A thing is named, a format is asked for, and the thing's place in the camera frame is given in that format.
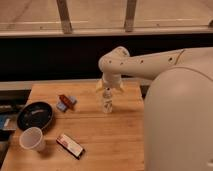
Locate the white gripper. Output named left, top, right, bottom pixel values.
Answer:
left=96, top=74, right=124, bottom=92

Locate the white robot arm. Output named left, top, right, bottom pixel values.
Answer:
left=97, top=46, right=213, bottom=171

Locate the black ceramic bowl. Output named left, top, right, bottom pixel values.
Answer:
left=17, top=102, right=53, bottom=131

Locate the clear plastic bottle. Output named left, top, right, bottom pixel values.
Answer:
left=102, top=88, right=113, bottom=113

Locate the wooden table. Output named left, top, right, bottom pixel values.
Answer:
left=1, top=81, right=144, bottom=171

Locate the red white snack box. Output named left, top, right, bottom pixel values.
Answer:
left=56, top=134, right=84, bottom=159

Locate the white paper cup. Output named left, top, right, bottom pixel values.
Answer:
left=19, top=127, right=46, bottom=152

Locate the right window frame post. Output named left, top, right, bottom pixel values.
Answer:
left=124, top=0, right=137, bottom=32

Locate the window frame post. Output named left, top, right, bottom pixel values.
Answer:
left=124, top=0, right=137, bottom=32
left=56, top=0, right=72, bottom=34

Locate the left window frame post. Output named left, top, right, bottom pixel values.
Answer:
left=56, top=0, right=72, bottom=34

